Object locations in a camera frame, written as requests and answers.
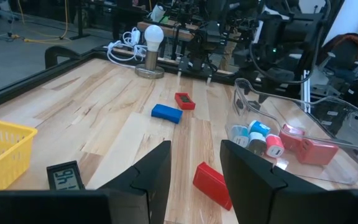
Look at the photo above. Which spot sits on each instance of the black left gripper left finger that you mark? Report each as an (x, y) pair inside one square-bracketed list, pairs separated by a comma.
[(120, 199)]

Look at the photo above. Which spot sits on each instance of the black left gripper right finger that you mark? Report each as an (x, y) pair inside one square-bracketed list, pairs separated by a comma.
[(259, 196)]

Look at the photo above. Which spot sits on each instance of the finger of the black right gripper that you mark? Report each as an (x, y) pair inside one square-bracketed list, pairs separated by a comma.
[(182, 68), (208, 73)]

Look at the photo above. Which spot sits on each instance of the white USB wall charger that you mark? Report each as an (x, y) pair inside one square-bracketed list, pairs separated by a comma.
[(256, 144)]

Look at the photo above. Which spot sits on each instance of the red USB wall charger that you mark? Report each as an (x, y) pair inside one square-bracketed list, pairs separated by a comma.
[(274, 146)]

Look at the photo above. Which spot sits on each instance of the red power adapter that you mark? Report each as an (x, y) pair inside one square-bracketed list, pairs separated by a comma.
[(317, 152), (292, 137)]

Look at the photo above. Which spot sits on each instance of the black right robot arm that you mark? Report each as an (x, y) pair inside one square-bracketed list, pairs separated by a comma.
[(291, 28)]

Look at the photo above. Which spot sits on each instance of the small wooden table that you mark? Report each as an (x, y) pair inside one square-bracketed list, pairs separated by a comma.
[(166, 29)]

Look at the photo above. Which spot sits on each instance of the table lamp with white bulb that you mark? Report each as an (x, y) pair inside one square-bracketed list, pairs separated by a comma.
[(153, 35)]

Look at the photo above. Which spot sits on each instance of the blue rectangular block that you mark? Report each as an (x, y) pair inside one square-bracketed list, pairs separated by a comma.
[(166, 113)]

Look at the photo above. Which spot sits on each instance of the red rectangular block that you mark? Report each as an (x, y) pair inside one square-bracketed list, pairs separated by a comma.
[(211, 183)]

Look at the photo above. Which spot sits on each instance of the white jug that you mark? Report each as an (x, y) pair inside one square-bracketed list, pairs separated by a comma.
[(157, 12)]

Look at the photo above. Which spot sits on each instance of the black digital thermometer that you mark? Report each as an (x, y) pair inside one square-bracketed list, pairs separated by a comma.
[(64, 179)]

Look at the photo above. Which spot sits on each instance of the clear plastic bin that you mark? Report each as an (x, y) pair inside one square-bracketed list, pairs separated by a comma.
[(353, 130)]

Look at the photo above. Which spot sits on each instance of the yellow plastic basket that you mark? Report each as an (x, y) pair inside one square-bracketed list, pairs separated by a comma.
[(5, 149)]

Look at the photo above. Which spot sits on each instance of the black table clamp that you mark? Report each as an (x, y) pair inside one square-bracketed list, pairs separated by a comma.
[(51, 53)]

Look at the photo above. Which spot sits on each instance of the orange and black jacket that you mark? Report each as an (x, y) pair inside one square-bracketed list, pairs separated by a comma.
[(343, 43)]

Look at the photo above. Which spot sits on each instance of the silver frame bracket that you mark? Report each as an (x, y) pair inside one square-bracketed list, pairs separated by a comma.
[(306, 93)]

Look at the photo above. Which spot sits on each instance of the black aluminium table frame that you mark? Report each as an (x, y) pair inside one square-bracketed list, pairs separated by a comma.
[(17, 85)]

